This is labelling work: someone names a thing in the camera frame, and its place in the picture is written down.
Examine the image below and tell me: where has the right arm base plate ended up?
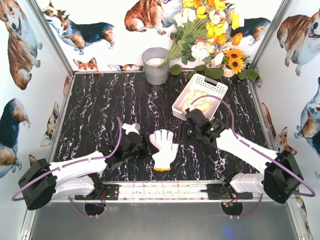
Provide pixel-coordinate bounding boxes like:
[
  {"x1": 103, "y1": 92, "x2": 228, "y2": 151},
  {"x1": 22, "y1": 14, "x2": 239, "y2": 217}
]
[{"x1": 200, "y1": 183, "x2": 253, "y2": 200}]

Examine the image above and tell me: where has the artificial flower bouquet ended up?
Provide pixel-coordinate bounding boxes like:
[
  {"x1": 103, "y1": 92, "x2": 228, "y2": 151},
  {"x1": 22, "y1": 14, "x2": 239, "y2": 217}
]
[{"x1": 162, "y1": 0, "x2": 245, "y2": 66}]

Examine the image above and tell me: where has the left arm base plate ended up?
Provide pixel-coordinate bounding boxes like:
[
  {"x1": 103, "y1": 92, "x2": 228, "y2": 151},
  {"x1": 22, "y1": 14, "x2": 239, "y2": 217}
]
[{"x1": 74, "y1": 184, "x2": 120, "y2": 201}]

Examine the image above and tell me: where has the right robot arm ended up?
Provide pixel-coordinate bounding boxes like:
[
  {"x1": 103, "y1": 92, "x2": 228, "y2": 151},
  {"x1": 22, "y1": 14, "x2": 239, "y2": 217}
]
[{"x1": 180, "y1": 109, "x2": 303, "y2": 204}]

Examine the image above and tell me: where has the cream knit glove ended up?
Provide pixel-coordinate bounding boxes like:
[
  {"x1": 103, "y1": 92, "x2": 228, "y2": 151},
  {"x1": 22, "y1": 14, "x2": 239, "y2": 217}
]
[{"x1": 181, "y1": 90, "x2": 213, "y2": 114}]

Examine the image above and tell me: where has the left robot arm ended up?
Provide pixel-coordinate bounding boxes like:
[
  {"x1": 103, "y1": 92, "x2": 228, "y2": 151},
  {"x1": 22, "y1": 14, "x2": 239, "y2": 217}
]
[{"x1": 18, "y1": 132, "x2": 158, "y2": 211}]

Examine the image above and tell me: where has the grey metal bucket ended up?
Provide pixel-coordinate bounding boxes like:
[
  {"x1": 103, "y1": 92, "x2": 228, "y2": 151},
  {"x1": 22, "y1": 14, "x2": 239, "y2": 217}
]
[{"x1": 141, "y1": 47, "x2": 169, "y2": 86}]

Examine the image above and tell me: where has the purple cable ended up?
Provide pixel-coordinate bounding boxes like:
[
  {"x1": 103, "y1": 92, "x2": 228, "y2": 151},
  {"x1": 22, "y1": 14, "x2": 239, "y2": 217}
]
[
  {"x1": 188, "y1": 94, "x2": 316, "y2": 217},
  {"x1": 11, "y1": 116, "x2": 125, "y2": 218}
]

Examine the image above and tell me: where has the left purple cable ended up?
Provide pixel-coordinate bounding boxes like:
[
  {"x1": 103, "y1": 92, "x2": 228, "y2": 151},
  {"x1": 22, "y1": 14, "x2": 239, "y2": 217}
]
[{"x1": 11, "y1": 116, "x2": 125, "y2": 218}]

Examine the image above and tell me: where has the blue dotted glove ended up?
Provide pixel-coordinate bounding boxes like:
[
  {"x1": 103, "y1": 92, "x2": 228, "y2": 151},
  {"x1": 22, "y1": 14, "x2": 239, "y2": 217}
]
[{"x1": 149, "y1": 129, "x2": 179, "y2": 172}]

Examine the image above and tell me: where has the sunflower pot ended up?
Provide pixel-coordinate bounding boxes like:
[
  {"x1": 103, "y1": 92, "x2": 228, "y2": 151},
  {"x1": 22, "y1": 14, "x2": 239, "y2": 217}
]
[{"x1": 221, "y1": 48, "x2": 251, "y2": 78}]

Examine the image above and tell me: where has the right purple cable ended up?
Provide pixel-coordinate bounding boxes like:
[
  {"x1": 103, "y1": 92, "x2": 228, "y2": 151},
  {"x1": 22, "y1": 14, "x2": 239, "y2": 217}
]
[{"x1": 188, "y1": 94, "x2": 316, "y2": 217}]

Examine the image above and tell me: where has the white plastic storage basket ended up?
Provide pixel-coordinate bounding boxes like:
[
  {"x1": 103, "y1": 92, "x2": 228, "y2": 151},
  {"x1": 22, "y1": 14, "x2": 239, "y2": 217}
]
[{"x1": 172, "y1": 73, "x2": 228, "y2": 121}]

